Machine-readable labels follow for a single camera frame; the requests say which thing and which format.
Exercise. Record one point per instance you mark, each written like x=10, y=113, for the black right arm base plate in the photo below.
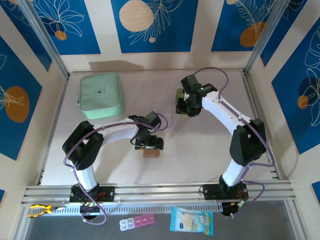
x=210, y=192

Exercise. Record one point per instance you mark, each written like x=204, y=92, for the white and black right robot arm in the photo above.
x=225, y=107

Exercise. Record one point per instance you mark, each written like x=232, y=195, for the green bottle with black label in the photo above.
x=179, y=94

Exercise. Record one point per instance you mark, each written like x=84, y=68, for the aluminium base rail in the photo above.
x=160, y=191

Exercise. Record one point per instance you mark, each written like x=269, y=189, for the blue wet wipes packet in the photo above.
x=190, y=221

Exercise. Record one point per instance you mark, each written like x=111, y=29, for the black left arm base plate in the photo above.
x=108, y=193

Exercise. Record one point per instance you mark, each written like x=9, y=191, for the mint green zip pouch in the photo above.
x=100, y=95

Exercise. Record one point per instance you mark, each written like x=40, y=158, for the aluminium table side rail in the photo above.
x=253, y=100
x=60, y=105

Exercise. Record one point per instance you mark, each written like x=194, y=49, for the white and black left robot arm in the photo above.
x=117, y=132

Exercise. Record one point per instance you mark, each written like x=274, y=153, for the aluminium frame post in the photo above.
x=45, y=40
x=265, y=37

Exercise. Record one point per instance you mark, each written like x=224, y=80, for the pink and white pill organizer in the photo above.
x=137, y=221

